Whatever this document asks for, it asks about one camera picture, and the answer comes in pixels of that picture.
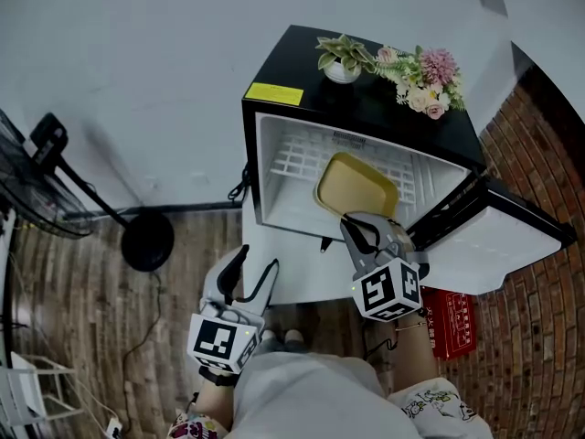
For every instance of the yellow label sticker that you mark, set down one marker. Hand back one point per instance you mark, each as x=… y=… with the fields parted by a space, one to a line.
x=274 y=94

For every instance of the small potted plant white pot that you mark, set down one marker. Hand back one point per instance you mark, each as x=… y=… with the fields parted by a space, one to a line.
x=340 y=72

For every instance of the red crate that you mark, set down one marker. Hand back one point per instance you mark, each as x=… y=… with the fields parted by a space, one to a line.
x=450 y=323

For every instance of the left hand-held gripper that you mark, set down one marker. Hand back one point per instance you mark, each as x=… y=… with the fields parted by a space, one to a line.
x=219 y=339

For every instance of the person's shoe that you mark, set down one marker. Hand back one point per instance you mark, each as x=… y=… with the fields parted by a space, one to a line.
x=294 y=336
x=269 y=338

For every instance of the white power strip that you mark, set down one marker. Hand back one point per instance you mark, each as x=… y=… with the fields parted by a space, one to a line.
x=113 y=429

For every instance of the person's grey clothing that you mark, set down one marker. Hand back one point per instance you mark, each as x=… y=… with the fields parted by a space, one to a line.
x=315 y=400

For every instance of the person's right shoe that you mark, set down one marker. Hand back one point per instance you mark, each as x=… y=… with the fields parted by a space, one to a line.
x=294 y=336

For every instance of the white metal rack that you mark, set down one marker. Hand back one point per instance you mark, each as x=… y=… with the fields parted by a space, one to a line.
x=27 y=391

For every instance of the person's right forearm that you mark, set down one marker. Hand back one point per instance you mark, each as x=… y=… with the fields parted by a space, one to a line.
x=413 y=359

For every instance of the white cartoon print sleeve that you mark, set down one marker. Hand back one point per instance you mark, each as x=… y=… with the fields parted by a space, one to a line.
x=439 y=407

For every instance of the yellow tray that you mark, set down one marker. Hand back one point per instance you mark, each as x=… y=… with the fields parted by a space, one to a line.
x=356 y=185

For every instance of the white-lined appliance door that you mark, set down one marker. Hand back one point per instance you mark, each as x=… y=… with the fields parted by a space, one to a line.
x=480 y=254

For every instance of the person's left shoe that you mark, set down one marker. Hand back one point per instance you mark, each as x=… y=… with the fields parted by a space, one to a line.
x=269 y=338

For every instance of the black mini fridge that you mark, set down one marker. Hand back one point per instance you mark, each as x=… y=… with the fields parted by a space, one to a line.
x=365 y=103

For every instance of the black standing fan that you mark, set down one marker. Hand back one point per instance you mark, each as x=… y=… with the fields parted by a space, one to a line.
x=148 y=243

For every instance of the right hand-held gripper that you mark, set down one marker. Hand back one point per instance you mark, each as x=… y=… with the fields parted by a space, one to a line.
x=388 y=291

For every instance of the white table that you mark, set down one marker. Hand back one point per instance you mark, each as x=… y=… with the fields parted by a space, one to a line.
x=292 y=272

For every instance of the colourful patterned sleeve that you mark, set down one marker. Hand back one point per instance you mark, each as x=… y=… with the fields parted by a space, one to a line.
x=194 y=428

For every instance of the black wristband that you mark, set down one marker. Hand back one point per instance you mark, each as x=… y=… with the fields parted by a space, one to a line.
x=219 y=377

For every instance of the person's left forearm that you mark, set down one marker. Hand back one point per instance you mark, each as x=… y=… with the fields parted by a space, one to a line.
x=215 y=403

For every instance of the pink artificial flower bouquet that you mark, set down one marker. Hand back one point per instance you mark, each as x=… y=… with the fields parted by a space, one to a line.
x=434 y=76

